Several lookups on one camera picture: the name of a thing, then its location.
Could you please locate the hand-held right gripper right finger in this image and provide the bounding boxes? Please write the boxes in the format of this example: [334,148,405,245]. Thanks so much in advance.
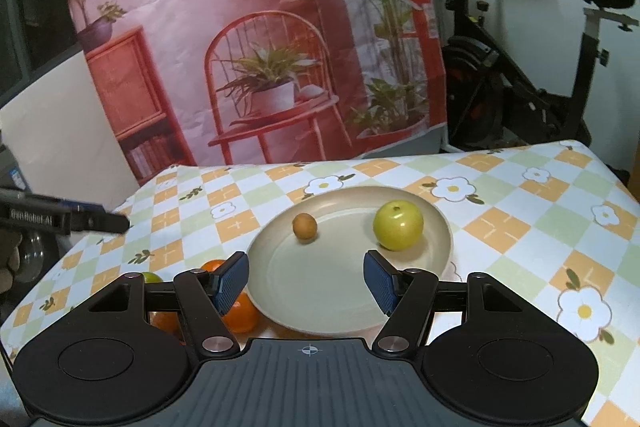
[362,251,527,356]

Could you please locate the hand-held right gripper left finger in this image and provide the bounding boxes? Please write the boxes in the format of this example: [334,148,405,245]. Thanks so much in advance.
[86,251,251,356]

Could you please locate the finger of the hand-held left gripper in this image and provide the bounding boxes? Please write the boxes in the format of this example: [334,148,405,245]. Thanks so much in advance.
[67,202,132,236]

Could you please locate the cream round plate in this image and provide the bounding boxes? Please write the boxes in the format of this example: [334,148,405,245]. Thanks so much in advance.
[245,187,455,336]

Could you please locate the yellow-green apple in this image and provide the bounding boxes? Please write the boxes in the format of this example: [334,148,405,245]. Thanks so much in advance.
[372,201,425,252]

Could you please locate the small brown longan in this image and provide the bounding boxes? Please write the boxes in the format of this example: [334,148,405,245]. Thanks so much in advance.
[292,213,318,240]

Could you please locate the dark glass door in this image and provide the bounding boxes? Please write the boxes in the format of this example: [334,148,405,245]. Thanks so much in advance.
[0,0,83,108]

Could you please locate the black exercise bike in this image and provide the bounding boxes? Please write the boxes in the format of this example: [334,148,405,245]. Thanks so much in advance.
[417,0,640,154]

